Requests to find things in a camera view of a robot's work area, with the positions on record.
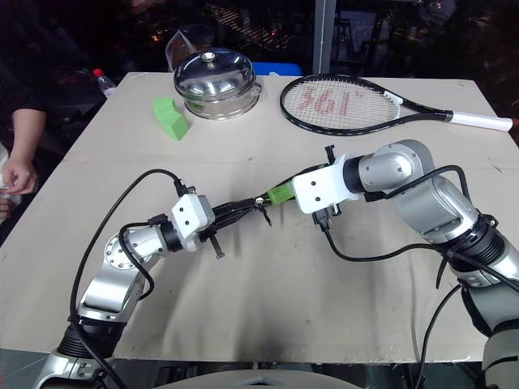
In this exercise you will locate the black and white tennis racket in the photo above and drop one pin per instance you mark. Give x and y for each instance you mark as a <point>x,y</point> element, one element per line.
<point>409,106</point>

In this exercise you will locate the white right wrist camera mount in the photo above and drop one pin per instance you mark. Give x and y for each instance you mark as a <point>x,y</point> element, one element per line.
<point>320,186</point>

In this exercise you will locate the green highlighter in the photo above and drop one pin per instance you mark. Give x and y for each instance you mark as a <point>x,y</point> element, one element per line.
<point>281,193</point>

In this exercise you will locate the green crumpled foam piece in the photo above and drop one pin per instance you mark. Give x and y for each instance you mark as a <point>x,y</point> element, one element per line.
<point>172,119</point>

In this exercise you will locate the person bare forearm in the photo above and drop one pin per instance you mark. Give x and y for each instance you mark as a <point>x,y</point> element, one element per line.
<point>27,135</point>

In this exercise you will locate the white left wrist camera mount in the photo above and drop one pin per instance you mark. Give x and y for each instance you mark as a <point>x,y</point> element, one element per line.
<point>190,216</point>

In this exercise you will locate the white cloth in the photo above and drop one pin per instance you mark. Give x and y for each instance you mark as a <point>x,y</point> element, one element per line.
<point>6,170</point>

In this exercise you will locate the person bare hand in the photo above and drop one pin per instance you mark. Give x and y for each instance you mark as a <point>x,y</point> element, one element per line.
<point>22,176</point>

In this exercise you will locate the white metal pole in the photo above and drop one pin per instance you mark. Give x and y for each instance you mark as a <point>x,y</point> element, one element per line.
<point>323,36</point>

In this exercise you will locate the plastic bottle with red cap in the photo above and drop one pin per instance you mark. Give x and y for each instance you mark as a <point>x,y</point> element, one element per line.
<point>104,84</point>

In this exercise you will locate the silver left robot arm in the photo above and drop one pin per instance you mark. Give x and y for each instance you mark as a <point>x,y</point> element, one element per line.
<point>121,252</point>

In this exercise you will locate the stainless steel domed lid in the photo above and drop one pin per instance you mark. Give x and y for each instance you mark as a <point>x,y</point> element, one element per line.
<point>213,75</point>

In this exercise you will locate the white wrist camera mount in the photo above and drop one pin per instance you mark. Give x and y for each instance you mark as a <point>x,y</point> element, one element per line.
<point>320,186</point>
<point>190,216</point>

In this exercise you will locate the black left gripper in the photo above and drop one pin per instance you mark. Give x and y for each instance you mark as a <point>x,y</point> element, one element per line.
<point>217,245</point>

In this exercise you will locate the clear plastic container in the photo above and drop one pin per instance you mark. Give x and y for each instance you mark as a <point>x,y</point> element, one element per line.
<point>182,44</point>

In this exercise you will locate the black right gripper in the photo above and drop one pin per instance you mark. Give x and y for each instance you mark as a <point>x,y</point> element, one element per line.
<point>326,216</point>

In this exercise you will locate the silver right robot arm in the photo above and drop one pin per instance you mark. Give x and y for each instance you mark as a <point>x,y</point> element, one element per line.
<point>421,202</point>

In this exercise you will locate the person black shirt torso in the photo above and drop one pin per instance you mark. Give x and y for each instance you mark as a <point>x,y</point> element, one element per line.
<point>16,89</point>

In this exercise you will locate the blue plastic box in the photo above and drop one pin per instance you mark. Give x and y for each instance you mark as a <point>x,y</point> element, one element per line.
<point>284,69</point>

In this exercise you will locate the stainless steel steamer pot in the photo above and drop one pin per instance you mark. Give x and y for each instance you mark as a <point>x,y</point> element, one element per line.
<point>227,107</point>

